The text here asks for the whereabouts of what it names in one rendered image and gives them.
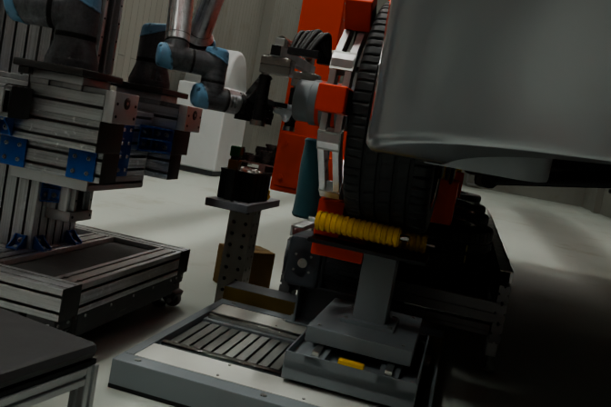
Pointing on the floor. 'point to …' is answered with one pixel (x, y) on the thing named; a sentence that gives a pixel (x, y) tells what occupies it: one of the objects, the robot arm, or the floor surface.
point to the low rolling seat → (44, 363)
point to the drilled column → (237, 250)
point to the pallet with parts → (265, 158)
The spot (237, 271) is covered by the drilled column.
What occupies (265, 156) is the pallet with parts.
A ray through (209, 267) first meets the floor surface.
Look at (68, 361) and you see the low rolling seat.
